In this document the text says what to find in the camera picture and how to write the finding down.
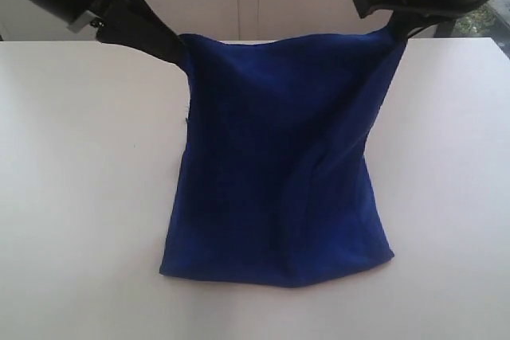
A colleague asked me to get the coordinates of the blue microfiber towel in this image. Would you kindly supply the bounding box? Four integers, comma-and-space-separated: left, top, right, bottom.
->
159, 29, 407, 288

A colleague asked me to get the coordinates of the dark window frame post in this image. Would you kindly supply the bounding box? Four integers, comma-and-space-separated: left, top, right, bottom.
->
433, 20, 457, 38

